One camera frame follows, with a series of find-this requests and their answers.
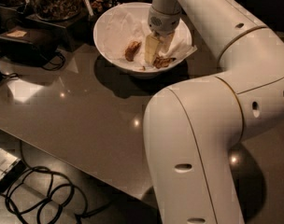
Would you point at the white paper napkin liner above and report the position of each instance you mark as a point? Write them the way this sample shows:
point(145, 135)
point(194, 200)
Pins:
point(120, 28)

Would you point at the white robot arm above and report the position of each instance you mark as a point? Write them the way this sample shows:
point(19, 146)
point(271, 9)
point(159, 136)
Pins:
point(190, 126)

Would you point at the small brown banana piece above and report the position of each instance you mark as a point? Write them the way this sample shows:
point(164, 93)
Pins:
point(131, 50)

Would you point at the white ceramic bowl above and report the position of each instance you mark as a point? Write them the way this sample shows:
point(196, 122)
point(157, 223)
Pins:
point(132, 69)

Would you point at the glass jar of nuts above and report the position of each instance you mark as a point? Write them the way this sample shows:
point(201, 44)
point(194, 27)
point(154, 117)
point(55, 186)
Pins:
point(56, 10)

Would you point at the white and black floor box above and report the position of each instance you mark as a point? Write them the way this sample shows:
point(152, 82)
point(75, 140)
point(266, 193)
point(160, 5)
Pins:
point(11, 168)

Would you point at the black device with label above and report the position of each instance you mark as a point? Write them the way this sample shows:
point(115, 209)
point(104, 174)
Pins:
point(32, 47)

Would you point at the spotted ripe banana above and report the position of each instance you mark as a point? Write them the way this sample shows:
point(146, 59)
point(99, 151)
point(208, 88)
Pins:
point(161, 62)

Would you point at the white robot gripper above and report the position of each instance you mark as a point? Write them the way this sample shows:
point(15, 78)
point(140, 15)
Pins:
point(165, 22)

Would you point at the dark stand under jar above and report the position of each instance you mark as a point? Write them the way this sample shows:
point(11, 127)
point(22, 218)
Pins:
point(72, 33)

